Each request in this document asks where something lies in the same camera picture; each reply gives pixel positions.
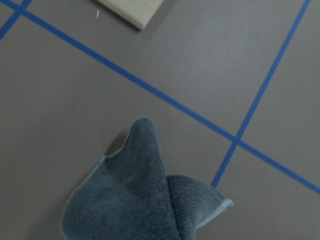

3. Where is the grey wiping cloth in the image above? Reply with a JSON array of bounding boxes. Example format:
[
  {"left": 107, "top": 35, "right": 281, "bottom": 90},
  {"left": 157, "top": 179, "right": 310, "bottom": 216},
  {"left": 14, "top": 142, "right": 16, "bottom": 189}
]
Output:
[{"left": 60, "top": 117, "right": 233, "bottom": 240}]

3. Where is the bamboo cutting board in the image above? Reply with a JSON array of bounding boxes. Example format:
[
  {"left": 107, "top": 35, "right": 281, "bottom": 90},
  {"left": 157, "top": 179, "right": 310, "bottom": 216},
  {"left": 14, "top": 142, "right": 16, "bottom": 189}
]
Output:
[{"left": 98, "top": 0, "right": 164, "bottom": 30}]

